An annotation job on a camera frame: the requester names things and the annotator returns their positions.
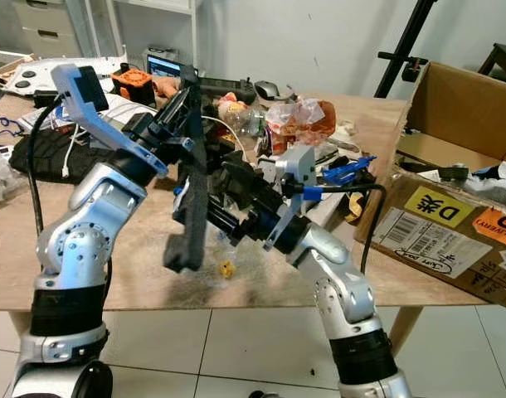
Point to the open brown cardboard box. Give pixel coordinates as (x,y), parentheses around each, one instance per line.
(456,108)

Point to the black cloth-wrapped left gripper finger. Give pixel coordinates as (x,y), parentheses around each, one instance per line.
(194,112)

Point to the black game controller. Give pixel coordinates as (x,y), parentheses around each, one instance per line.
(228,87)

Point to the white plastic bag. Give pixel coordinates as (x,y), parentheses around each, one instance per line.
(498,186)

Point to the black tripod stand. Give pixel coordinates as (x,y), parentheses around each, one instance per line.
(411,37)

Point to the white shelf frame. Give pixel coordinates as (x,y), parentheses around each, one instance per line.
(162,4)

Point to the crumpled red white wrapper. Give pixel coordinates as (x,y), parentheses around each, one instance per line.
(303,120)

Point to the clear plastic bottle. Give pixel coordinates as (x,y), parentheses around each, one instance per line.
(240,116)

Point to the dark wooden stool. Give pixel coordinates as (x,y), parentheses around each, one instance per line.
(502,60)

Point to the white barcode label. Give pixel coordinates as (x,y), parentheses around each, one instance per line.
(427,240)

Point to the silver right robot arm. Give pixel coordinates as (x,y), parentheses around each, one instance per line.
(341,292)

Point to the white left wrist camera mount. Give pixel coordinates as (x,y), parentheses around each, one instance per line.
(92,124)

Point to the white plastic panel with holes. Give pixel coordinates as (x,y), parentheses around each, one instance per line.
(54,73)

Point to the white drawer cabinet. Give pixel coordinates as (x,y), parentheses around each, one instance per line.
(50,29)

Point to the brown cardboard scrap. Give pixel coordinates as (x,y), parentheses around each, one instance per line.
(8,68)

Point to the grey computer mouse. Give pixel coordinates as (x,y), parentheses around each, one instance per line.
(268,89)

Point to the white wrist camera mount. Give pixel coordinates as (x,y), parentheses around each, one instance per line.
(299,170)
(92,124)

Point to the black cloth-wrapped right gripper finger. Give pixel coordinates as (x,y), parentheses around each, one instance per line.
(236,176)
(188,224)

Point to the orange delivery sticker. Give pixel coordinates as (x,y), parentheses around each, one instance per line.
(498,228)

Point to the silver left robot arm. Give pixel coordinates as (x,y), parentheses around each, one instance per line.
(79,249)

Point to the orange and black box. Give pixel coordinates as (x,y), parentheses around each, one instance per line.
(133,84)

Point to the black ribbed rubber piece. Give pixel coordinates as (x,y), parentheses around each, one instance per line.
(46,153)

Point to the small lit screen device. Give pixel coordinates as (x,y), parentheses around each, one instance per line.
(163,66)

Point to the wooden table leg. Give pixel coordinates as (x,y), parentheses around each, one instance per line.
(408,327)

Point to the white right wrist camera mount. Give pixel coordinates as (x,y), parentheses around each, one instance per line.
(299,170)

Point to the yellow sticker with letter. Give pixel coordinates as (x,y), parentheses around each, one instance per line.
(440,206)

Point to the small yellow crumb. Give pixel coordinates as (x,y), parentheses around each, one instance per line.
(228,269)

